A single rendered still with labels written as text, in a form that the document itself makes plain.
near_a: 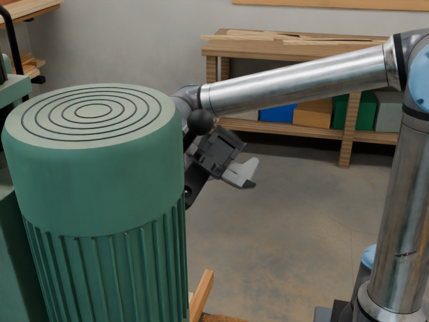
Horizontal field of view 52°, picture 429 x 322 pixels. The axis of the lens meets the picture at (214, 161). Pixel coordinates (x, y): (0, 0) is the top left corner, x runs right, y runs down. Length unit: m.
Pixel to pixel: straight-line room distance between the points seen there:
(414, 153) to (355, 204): 2.22
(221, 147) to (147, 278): 0.37
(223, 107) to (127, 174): 0.66
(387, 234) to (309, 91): 0.34
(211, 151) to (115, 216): 0.39
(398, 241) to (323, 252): 1.70
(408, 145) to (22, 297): 0.66
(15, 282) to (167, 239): 0.19
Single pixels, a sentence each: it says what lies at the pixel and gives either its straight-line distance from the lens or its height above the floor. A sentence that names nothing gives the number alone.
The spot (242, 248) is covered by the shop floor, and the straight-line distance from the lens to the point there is 2.58.
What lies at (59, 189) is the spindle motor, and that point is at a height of 1.47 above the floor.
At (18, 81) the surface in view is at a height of 1.52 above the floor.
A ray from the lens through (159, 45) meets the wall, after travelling 3.97.
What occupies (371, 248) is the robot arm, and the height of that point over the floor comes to 0.91.
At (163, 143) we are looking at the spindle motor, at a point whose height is 1.49.
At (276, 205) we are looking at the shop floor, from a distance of 2.93.
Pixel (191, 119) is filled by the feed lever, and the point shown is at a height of 1.45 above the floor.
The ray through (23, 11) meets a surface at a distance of 3.51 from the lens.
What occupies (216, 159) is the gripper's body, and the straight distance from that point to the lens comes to 0.78.
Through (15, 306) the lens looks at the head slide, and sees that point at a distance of 0.60.
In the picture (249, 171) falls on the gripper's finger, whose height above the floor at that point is 1.30.
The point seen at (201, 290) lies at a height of 0.94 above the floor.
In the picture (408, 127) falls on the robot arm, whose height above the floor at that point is 1.35.
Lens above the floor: 1.68
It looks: 29 degrees down
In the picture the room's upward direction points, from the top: straight up
